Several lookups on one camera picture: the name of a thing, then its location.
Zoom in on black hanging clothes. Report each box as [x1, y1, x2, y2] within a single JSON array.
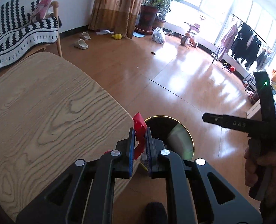
[[230, 23, 263, 71]]

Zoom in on black bin with gold rim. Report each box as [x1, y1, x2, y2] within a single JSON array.
[[138, 115, 195, 168]]

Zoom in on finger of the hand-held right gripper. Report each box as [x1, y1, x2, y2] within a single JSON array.
[[202, 113, 229, 128]]

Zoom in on person's right hand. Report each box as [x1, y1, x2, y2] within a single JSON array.
[[244, 145, 276, 193]]

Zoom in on wooden sofa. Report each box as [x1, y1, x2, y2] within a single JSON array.
[[41, 1, 63, 58]]

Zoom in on red wrapper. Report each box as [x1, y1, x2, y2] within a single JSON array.
[[132, 112, 147, 160]]

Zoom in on small potted plant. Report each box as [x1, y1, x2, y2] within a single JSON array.
[[152, 16, 167, 30]]

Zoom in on brown curtain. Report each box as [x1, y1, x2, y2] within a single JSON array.
[[89, 0, 148, 39]]

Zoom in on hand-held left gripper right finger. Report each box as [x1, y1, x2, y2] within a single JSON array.
[[145, 126, 263, 224]]

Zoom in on large plant in dark pot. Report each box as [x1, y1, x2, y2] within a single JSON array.
[[137, 0, 187, 34]]

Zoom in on pink hanging garment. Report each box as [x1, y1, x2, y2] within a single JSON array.
[[218, 24, 238, 61]]

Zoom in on pink child tricycle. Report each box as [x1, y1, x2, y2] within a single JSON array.
[[180, 21, 201, 48]]

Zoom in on clear plastic bag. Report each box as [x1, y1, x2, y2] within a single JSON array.
[[152, 27, 166, 44]]

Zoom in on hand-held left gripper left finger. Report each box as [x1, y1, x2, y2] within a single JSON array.
[[15, 127, 137, 224]]

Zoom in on pink pillow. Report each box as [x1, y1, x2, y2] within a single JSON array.
[[31, 0, 58, 23]]

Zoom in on person's right forearm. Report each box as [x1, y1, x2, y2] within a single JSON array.
[[259, 188, 276, 224]]

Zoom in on black and white striped blanket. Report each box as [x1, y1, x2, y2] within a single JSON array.
[[0, 0, 59, 80]]

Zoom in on metal clothes rack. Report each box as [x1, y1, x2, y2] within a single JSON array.
[[211, 13, 276, 91]]

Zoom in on large window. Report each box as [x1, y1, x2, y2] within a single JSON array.
[[169, 0, 276, 60]]

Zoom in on cardboard box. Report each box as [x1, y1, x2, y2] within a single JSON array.
[[246, 100, 262, 119]]

